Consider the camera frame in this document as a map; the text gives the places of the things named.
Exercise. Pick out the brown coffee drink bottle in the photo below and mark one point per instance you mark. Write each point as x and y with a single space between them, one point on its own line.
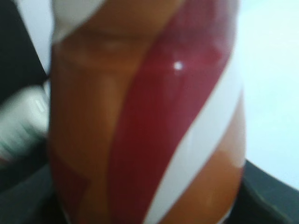
147 120

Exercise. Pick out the clear water bottle green label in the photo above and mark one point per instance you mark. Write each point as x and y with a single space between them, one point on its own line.
24 122

